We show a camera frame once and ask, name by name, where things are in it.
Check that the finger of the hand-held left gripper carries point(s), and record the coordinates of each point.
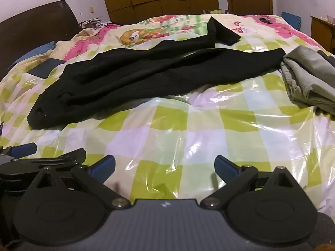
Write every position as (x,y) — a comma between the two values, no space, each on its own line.
(23,149)
(68,156)

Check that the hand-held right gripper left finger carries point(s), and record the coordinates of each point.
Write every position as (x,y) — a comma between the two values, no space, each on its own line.
(103,167)

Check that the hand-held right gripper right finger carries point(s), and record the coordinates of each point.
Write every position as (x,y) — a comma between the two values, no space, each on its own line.
(224,166)

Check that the black pants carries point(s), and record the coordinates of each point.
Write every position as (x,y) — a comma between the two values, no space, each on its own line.
(146,70)

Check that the green checkered plastic sheet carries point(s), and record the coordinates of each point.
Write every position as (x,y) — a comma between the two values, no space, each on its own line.
(199,125)

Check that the blue cloth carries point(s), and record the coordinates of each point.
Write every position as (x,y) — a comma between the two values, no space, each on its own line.
(35,51)

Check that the folded grey cloth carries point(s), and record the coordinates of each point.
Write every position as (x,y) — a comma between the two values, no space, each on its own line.
(307,79)

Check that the dark brown headboard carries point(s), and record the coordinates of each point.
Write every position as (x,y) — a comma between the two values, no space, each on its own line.
(34,23)

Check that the striped cloth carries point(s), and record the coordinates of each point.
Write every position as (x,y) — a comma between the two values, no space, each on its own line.
(90,22)

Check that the cartoon printed blanket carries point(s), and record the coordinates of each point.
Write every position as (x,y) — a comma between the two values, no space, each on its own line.
(167,27)

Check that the small dark cloth item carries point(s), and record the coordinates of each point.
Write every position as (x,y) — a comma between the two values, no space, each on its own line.
(265,19)

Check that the blue foam mat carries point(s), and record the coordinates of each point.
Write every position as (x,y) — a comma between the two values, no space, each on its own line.
(290,19)

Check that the wooden nightstand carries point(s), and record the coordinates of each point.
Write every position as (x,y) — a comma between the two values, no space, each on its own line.
(323,32)

